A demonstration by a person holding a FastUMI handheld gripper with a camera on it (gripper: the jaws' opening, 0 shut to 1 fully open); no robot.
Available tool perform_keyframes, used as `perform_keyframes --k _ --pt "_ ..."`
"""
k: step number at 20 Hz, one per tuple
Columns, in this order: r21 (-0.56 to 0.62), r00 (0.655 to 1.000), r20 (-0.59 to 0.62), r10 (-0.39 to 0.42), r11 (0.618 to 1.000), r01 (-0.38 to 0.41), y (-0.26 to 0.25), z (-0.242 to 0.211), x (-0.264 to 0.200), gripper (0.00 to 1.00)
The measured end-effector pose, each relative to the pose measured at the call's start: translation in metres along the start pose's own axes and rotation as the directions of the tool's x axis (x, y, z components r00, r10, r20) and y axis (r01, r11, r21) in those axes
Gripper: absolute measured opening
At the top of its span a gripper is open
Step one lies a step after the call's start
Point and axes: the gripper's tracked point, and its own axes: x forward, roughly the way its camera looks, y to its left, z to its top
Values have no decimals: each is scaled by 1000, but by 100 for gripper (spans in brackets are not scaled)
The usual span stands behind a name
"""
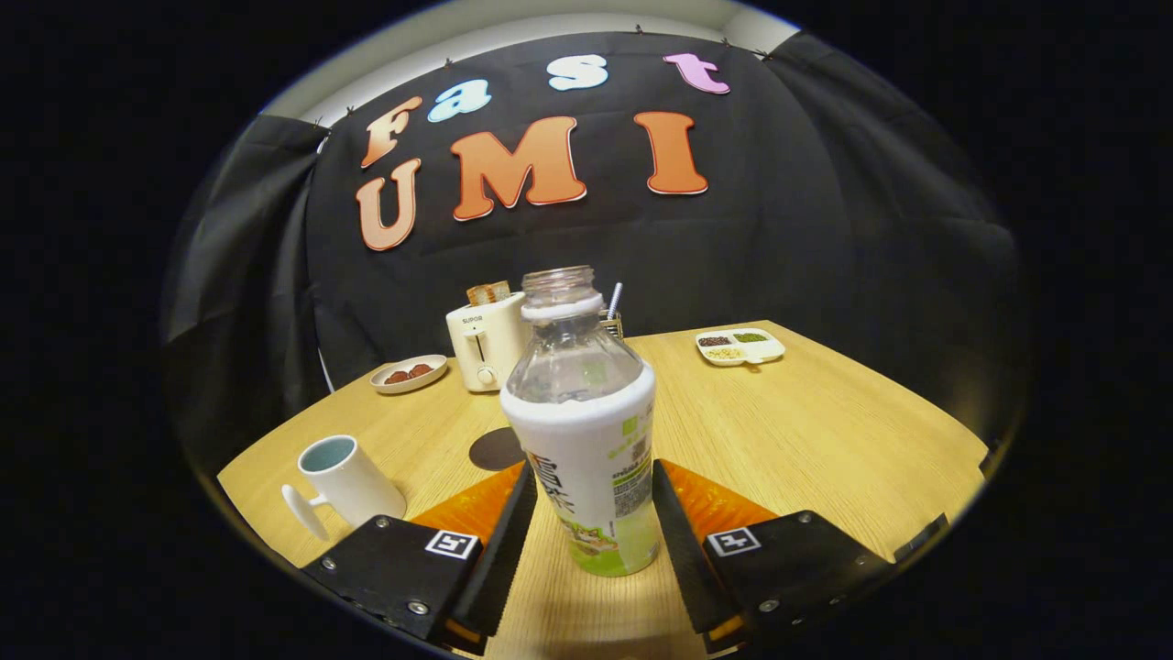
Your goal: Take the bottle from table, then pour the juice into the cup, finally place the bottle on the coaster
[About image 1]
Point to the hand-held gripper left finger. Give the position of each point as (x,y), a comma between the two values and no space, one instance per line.
(499,568)

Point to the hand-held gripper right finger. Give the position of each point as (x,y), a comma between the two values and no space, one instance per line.
(683,568)

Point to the dark brown round coaster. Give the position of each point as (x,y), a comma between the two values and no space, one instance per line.
(493,449)

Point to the clear bottle white green label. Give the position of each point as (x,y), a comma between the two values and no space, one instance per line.
(582,440)

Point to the white cup blue inside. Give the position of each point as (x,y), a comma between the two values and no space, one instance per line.
(357,486)

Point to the wooden table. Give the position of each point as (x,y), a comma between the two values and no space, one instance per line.
(779,431)

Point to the small plate with red snacks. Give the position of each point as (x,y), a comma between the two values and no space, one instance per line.
(408,374)

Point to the cream toaster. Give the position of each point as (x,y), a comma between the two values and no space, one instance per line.
(481,348)

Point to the white divided dish with beans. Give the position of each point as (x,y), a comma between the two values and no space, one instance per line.
(740,346)

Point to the striped straw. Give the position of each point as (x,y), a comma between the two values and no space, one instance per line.
(615,298)

